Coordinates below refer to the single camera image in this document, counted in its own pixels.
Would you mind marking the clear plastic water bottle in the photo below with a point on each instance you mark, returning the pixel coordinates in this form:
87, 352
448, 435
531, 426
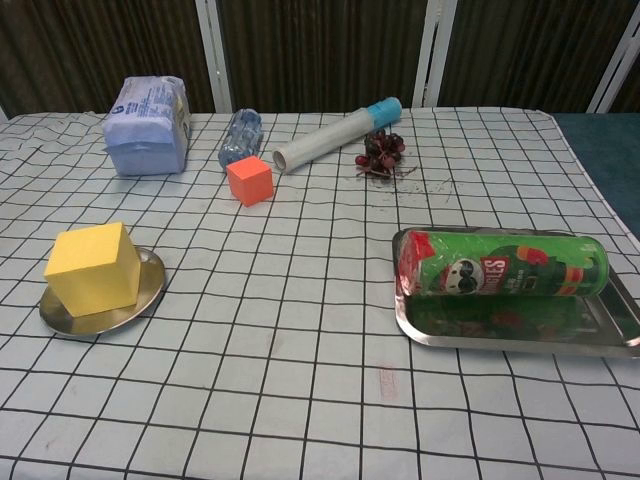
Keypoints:
242, 137

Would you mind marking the dark folding screen white frame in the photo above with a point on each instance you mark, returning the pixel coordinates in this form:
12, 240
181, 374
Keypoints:
320, 50

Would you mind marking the dark red grape bunch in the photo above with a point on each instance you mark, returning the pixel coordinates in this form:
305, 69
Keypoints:
380, 150

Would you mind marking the blue tissue paper pack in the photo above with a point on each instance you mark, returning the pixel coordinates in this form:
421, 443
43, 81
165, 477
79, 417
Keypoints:
145, 130

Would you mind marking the rectangular steel tray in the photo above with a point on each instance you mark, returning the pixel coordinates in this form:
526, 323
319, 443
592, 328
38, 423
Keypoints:
500, 326

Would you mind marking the green chips can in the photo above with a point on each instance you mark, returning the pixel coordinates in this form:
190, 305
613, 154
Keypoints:
500, 265

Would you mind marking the orange foam cube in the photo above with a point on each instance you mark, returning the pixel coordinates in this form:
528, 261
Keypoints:
250, 180

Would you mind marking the white checkered tablecloth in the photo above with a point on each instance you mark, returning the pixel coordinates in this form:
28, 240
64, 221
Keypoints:
300, 300

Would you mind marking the round steel plate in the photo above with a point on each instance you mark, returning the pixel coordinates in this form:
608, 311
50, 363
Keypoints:
151, 279

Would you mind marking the yellow foam cube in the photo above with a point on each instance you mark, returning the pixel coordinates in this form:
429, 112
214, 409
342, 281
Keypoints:
92, 270

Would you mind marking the cling film roll blue end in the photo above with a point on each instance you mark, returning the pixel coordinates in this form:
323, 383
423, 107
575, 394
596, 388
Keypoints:
330, 140

